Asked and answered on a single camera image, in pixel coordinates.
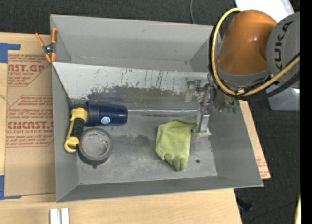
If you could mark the brown cardboard board red print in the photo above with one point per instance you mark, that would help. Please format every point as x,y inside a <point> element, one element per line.
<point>29,110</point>

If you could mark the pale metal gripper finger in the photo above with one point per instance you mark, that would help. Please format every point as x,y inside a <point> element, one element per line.
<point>191,91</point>
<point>202,120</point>

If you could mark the dark blue cylinder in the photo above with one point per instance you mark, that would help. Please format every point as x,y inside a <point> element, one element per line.
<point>107,114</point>

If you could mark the yellow and black hand tool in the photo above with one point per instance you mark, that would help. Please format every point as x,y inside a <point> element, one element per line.
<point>78,125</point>

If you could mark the grey tape roll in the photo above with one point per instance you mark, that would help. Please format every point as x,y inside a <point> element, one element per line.
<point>95,156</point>

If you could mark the yellow-green cloth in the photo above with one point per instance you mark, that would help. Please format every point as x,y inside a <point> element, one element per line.
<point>174,142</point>

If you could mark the grey metal bin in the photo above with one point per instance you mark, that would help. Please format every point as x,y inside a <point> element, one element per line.
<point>136,142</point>

